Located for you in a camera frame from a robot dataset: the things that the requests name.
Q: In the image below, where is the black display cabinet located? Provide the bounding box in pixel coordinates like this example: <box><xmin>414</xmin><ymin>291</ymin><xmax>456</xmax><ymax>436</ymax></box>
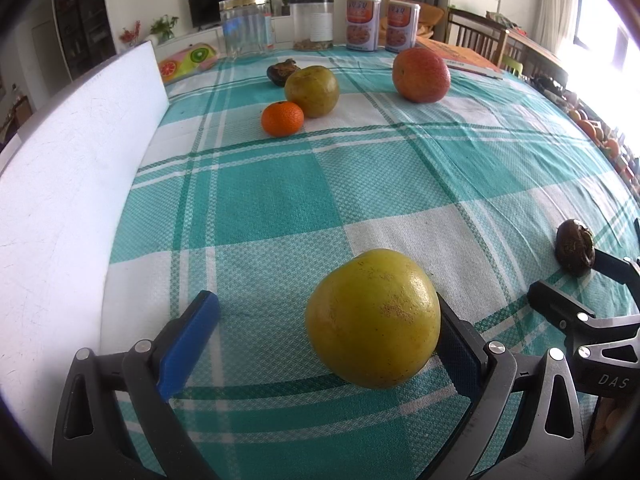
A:
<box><xmin>52</xmin><ymin>0</ymin><xmax>118</xmax><ymax>81</ymax></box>

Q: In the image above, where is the clear jar with black lid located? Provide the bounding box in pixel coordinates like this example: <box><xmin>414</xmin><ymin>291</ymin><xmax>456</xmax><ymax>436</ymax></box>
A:
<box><xmin>291</xmin><ymin>0</ymin><xmax>336</xmax><ymax>52</ymax></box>

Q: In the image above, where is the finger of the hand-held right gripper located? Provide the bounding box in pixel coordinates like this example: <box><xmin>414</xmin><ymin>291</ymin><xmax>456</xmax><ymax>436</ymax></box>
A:
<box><xmin>590</xmin><ymin>249</ymin><xmax>640</xmax><ymax>307</ymax></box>
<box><xmin>527</xmin><ymin>280</ymin><xmax>603</xmax><ymax>343</ymax></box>

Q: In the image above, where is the white television cabinet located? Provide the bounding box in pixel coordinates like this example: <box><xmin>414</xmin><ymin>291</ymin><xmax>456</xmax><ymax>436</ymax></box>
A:
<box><xmin>120</xmin><ymin>12</ymin><xmax>351</xmax><ymax>61</ymax></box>

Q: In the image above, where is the leafy plant in white vase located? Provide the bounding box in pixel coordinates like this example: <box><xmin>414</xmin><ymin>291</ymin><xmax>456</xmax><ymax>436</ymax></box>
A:
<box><xmin>149</xmin><ymin>15</ymin><xmax>179</xmax><ymax>44</ymax></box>

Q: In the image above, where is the black television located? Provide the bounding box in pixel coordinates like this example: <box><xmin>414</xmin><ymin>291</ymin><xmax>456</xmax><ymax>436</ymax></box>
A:
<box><xmin>187</xmin><ymin>0</ymin><xmax>272</xmax><ymax>30</ymax></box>

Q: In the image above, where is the window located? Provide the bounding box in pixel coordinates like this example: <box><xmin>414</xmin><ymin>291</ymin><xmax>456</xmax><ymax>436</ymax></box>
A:
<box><xmin>572</xmin><ymin>0</ymin><xmax>640</xmax><ymax>91</ymax></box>

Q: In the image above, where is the green yellow orange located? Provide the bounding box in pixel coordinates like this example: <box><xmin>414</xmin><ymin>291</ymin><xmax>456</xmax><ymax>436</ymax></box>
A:
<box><xmin>305</xmin><ymin>248</ymin><xmax>442</xmax><ymax>390</ymax></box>
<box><xmin>284</xmin><ymin>65</ymin><xmax>340</xmax><ymax>119</ymax></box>

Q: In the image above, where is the teal checked tablecloth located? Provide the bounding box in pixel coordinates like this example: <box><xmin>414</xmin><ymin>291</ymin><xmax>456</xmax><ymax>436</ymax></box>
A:
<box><xmin>100</xmin><ymin>42</ymin><xmax>640</xmax><ymax>480</ymax></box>

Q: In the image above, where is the orange book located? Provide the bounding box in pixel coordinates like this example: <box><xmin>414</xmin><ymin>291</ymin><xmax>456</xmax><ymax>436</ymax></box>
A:
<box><xmin>415</xmin><ymin>35</ymin><xmax>505</xmax><ymax>81</ymax></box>

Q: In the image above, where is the small tangerine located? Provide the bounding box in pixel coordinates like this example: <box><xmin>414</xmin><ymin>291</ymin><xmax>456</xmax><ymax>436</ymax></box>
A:
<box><xmin>261</xmin><ymin>101</ymin><xmax>305</xmax><ymax>137</ymax></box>

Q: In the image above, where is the white sheer curtain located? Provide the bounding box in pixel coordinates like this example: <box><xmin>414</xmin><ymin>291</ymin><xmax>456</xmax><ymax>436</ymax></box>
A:
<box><xmin>535</xmin><ymin>0</ymin><xmax>581</xmax><ymax>56</ymax></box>

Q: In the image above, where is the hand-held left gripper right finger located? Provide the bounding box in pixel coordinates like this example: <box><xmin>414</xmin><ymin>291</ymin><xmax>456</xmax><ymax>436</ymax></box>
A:
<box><xmin>435</xmin><ymin>292</ymin><xmax>587</xmax><ymax>480</ymax></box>

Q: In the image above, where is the large red orange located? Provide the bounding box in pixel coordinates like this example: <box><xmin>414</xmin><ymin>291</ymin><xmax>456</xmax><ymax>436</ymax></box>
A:
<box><xmin>391</xmin><ymin>47</ymin><xmax>452</xmax><ymax>104</ymax></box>

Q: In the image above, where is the red flower decoration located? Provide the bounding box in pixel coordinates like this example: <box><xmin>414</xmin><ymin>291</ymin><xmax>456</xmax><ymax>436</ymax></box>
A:
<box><xmin>119</xmin><ymin>21</ymin><xmax>142</xmax><ymax>51</ymax></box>

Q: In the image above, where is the glass jar with gold lid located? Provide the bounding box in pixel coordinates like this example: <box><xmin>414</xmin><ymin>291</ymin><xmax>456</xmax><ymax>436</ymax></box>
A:
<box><xmin>218</xmin><ymin>0</ymin><xmax>273</xmax><ymax>58</ymax></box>

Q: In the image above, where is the white orange labelled can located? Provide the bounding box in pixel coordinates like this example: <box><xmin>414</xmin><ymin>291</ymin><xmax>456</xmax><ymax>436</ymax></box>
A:
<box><xmin>385</xmin><ymin>0</ymin><xmax>421</xmax><ymax>54</ymax></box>
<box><xmin>346</xmin><ymin>0</ymin><xmax>382</xmax><ymax>53</ymax></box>

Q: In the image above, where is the shiitake mushroom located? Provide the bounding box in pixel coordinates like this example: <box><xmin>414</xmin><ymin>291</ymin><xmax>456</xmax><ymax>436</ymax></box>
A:
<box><xmin>266</xmin><ymin>58</ymin><xmax>301</xmax><ymax>87</ymax></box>
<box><xmin>554</xmin><ymin>218</ymin><xmax>597</xmax><ymax>278</ymax></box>

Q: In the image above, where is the dark wooden chair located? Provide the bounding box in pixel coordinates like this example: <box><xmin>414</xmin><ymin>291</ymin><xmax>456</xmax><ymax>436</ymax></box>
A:
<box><xmin>446</xmin><ymin>7</ymin><xmax>508</xmax><ymax>68</ymax></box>

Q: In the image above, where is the person's right hand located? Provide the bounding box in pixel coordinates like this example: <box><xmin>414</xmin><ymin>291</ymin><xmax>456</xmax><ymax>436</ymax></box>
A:
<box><xmin>597</xmin><ymin>396</ymin><xmax>637</xmax><ymax>448</ymax></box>

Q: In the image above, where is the fruit print cushion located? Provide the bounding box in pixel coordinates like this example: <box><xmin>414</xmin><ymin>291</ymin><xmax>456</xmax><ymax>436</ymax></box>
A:
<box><xmin>159</xmin><ymin>44</ymin><xmax>219</xmax><ymax>83</ymax></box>

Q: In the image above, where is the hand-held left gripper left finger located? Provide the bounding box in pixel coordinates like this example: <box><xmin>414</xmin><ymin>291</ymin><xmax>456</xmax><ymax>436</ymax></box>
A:
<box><xmin>52</xmin><ymin>290</ymin><xmax>222</xmax><ymax>480</ymax></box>

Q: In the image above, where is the orange bean bag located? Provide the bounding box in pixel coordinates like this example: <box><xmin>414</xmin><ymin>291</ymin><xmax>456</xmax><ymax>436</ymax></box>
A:
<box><xmin>380</xmin><ymin>5</ymin><xmax>448</xmax><ymax>41</ymax></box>

